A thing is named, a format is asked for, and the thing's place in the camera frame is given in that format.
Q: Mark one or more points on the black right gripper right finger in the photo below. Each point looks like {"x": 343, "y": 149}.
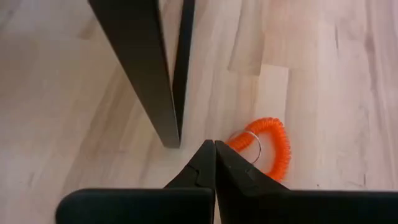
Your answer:
{"x": 280, "y": 205}

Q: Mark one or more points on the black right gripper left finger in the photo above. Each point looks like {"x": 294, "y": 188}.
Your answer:
{"x": 133, "y": 205}

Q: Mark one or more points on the orange coil wristband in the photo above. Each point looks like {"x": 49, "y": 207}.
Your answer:
{"x": 281, "y": 146}

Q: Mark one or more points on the wooden shelf riser black legs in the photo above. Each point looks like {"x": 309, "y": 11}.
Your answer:
{"x": 140, "y": 62}

